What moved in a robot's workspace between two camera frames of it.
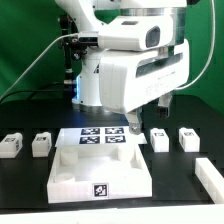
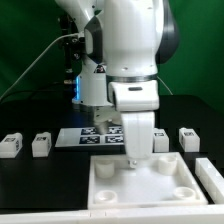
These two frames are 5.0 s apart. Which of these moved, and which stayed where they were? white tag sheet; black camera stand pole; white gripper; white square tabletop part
Moved: white square tabletop part; white gripper
Stayed: black camera stand pole; white tag sheet
